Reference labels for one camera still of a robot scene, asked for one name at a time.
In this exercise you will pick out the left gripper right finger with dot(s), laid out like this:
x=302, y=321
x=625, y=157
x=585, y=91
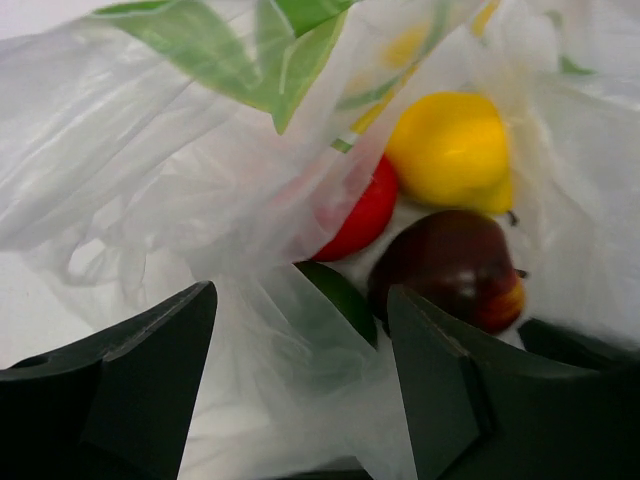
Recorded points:
x=563, y=405

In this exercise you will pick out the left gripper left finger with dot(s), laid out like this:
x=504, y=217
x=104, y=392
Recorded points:
x=115, y=405

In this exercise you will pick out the translucent plastic bag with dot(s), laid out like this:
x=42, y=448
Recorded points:
x=147, y=146

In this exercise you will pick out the dark purple fake fruit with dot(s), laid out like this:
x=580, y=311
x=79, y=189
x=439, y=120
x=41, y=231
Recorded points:
x=458, y=260

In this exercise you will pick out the green fake fruit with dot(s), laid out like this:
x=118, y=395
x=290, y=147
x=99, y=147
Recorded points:
x=344, y=296

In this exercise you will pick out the red fake apple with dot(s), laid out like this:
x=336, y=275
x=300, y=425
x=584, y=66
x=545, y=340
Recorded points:
x=366, y=221

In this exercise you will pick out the yellow fake lemon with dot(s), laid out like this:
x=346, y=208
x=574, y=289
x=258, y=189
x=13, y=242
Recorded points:
x=450, y=149

